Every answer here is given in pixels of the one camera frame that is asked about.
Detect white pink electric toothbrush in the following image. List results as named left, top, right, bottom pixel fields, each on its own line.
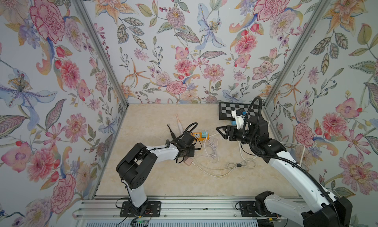
left=175, top=114, right=184, bottom=133

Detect aluminium front rail frame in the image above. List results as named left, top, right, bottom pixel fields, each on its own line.
left=73, top=195, right=298, bottom=227

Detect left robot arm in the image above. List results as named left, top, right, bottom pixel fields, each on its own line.
left=116, top=122, right=202, bottom=212

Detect teal usb charger adapter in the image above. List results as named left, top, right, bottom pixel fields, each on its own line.
left=201, top=131, right=209, bottom=139

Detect black electric toothbrush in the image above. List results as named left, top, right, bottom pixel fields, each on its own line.
left=167, top=124, right=177, bottom=140

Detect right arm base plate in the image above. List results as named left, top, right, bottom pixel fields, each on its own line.
left=235, top=201, right=280, bottom=218

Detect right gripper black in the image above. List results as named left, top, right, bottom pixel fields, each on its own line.
left=218, top=126, right=259, bottom=148

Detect orange power strip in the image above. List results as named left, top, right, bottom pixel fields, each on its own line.
left=192, top=132, right=210, bottom=141

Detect pink charger adapter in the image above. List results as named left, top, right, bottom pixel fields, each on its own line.
left=184, top=157, right=193, bottom=166

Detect beige cable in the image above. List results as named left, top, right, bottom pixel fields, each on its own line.
left=190, top=155, right=258, bottom=178

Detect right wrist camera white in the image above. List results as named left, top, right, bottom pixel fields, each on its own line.
left=231, top=109, right=247, bottom=129

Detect white usb charging cable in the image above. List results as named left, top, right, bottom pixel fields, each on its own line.
left=202, top=133, right=221, bottom=164

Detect white power strip cord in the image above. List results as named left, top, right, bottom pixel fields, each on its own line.
left=237, top=120, right=306, bottom=168

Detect black white checkerboard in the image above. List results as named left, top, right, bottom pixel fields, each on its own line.
left=219, top=102, right=259, bottom=121

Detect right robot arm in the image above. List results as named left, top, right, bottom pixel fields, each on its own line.
left=216, top=97, right=352, bottom=227

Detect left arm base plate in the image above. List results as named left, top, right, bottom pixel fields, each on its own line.
left=120, top=201, right=161, bottom=218

